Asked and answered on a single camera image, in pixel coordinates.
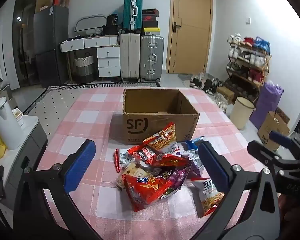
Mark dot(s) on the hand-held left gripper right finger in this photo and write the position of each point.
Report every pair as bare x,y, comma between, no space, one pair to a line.
213,167

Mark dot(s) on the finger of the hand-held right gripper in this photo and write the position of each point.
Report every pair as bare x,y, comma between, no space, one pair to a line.
261,151
280,138

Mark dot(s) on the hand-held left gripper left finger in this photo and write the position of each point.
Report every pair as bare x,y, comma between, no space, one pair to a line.
80,165

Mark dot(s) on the noodle snack packet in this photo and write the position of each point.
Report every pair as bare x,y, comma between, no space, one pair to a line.
162,140
210,197

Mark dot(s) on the blue cookie packet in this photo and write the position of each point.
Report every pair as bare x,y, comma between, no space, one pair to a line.
191,143

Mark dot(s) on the purple snack packet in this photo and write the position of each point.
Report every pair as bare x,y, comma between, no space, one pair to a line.
176,177

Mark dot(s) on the red white-label snack packet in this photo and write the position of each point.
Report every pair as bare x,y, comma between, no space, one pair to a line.
120,158

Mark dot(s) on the glossy red snack packet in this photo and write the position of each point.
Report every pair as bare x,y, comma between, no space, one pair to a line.
172,160

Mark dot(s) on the beige snack packet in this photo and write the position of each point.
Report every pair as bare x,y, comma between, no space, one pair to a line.
133,173

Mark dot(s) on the red black snack packet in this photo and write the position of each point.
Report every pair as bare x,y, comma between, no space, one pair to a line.
142,155

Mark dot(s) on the brown cardboard box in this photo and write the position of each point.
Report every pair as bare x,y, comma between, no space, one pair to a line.
160,127

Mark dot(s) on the large red chips packet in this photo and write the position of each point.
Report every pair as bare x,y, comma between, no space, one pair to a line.
145,192

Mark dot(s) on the cardboard box on floor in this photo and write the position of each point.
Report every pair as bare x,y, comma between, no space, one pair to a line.
272,130

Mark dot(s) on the purple plastic bag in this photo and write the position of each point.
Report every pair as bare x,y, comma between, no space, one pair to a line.
267,102

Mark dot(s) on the cream waste bin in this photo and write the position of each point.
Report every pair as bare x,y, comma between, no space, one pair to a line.
241,112

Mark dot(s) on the pink checked tablecloth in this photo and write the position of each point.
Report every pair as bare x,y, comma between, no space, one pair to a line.
90,120

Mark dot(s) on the grey white side table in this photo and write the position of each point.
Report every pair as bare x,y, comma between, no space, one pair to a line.
27,140

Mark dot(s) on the small cardboard box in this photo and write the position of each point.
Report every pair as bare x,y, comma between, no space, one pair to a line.
225,93

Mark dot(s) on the black dotted rug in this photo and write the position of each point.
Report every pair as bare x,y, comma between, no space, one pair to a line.
55,100

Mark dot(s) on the wooden shoe rack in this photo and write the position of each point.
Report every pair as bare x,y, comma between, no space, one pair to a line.
265,67

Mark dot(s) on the white food container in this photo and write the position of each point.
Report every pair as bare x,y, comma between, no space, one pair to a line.
17,116

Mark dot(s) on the white kettle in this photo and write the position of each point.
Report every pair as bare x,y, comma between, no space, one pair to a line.
5,127

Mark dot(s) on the pile of sneakers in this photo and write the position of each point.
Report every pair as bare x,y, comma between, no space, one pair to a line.
207,83

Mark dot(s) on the shelved shoes group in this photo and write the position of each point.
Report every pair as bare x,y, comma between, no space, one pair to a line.
250,60

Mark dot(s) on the grey door mat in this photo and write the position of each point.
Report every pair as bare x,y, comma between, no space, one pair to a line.
187,76

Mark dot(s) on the blue bag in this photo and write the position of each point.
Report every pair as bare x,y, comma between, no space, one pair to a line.
261,43

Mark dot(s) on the woven laundry basket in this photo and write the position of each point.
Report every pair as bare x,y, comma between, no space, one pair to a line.
83,67

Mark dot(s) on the white drawer cabinet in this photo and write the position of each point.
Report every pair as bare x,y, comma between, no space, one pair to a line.
108,61

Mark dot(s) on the beige suitcase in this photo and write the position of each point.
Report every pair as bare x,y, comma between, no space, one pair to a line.
130,55

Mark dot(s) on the white dressing desk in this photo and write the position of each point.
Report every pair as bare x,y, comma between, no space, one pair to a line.
90,42

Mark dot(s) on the black refrigerator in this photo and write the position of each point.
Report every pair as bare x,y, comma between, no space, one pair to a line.
51,45

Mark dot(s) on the silver suitcase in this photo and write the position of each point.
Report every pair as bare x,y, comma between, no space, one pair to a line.
151,57

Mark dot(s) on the dark glass cabinet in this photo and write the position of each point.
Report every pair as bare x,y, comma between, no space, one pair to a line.
25,42

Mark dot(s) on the black bag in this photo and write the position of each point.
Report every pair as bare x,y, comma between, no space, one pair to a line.
111,30

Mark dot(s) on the oval mirror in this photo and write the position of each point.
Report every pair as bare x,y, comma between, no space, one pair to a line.
91,23

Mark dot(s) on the wooden door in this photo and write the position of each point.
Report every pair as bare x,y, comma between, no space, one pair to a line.
190,27

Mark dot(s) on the white wardrobe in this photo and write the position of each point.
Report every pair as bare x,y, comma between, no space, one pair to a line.
6,42

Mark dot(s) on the black printed gift box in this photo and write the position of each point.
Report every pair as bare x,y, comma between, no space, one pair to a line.
112,19

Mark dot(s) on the yellow black shoe box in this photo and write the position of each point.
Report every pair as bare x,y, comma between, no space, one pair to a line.
151,31

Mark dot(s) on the teal suitcase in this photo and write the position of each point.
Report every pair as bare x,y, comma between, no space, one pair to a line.
132,12

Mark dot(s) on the red logo shoe box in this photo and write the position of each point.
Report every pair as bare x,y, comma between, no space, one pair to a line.
150,18

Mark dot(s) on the black orange shoe box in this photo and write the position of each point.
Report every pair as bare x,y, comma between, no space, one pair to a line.
150,11

